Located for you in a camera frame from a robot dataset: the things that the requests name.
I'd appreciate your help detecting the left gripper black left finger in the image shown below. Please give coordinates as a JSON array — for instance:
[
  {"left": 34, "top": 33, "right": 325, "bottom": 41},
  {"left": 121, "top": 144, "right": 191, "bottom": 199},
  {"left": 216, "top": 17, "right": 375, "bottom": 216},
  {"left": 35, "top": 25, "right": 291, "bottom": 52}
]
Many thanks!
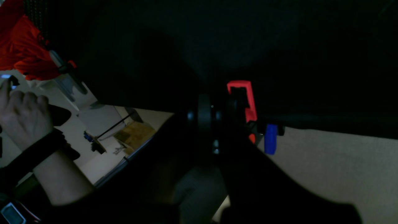
[{"left": 40, "top": 95, "right": 213, "bottom": 224}]

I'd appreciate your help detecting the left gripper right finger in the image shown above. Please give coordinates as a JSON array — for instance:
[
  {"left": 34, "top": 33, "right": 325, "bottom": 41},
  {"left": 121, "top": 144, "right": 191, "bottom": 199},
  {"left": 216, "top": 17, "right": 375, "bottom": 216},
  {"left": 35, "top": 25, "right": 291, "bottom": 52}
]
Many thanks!
[{"left": 215, "top": 96, "right": 362, "bottom": 224}]

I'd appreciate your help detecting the person's forearm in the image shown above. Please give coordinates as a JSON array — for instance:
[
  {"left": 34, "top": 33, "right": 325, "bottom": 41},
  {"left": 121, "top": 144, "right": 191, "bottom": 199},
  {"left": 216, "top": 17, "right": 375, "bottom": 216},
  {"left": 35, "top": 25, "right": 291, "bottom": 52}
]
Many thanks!
[{"left": 33, "top": 150, "right": 95, "bottom": 207}]

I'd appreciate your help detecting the person's bare hand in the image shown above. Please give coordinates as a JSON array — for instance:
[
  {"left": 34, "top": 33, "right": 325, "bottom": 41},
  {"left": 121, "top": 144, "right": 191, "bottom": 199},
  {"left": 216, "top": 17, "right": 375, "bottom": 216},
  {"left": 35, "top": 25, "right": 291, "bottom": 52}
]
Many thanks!
[{"left": 0, "top": 80, "right": 54, "bottom": 151}]

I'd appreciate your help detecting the blue tube right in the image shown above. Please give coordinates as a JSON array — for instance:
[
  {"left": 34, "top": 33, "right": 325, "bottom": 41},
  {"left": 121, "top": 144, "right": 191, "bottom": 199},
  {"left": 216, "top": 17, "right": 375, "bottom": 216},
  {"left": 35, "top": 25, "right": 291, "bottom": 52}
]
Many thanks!
[{"left": 264, "top": 124, "right": 278, "bottom": 155}]

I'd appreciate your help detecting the smartwatch on wrist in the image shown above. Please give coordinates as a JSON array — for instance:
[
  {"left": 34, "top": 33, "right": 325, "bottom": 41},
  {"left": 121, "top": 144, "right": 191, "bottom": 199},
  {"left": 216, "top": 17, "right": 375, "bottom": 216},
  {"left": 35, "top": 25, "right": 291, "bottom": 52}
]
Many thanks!
[{"left": 0, "top": 201, "right": 42, "bottom": 224}]

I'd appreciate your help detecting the black table cloth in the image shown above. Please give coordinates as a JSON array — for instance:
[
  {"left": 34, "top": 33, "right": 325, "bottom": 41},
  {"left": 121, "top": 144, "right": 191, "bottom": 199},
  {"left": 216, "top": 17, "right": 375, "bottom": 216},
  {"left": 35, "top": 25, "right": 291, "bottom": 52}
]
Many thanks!
[{"left": 24, "top": 0, "right": 397, "bottom": 139}]

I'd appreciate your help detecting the red cloth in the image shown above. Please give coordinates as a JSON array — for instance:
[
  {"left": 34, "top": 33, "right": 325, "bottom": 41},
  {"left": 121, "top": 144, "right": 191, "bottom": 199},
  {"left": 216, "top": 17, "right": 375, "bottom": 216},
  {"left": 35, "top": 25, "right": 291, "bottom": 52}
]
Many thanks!
[{"left": 0, "top": 0, "right": 77, "bottom": 81}]

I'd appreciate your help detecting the orange black bracket right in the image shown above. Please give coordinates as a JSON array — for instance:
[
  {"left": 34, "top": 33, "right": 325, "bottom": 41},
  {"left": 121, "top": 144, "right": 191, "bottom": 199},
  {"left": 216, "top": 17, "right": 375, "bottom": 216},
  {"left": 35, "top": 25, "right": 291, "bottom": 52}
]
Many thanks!
[{"left": 227, "top": 80, "right": 258, "bottom": 144}]

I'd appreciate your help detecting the black wrist strap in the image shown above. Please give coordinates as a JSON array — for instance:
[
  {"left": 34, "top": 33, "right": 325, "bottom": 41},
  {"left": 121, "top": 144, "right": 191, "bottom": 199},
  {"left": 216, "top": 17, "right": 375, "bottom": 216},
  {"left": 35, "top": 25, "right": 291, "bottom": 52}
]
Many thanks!
[{"left": 0, "top": 129, "right": 67, "bottom": 193}]

